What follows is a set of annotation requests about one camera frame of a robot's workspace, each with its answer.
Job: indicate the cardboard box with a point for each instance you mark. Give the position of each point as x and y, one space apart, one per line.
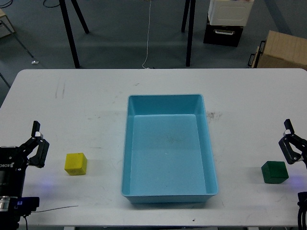
282 51

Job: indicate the yellow cube block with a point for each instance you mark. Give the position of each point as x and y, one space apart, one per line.
76 164

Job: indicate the white appliance box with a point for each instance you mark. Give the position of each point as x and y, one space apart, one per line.
229 12

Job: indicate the green cube block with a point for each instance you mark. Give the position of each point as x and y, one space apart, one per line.
274 172

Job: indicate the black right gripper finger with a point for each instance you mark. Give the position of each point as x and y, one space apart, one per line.
294 148

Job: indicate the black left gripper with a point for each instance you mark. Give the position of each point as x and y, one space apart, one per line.
12 165

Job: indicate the black storage crate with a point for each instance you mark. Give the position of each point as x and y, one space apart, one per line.
222 35

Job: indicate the wooden chair at left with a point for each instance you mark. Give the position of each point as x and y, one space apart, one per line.
6 29

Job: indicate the blue plastic tray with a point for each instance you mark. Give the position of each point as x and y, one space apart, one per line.
168 156

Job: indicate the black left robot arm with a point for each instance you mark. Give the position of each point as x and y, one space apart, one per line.
13 208

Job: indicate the black right table legs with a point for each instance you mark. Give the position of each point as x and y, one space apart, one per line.
188 18

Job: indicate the black metal frame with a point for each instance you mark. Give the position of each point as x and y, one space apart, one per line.
255 57

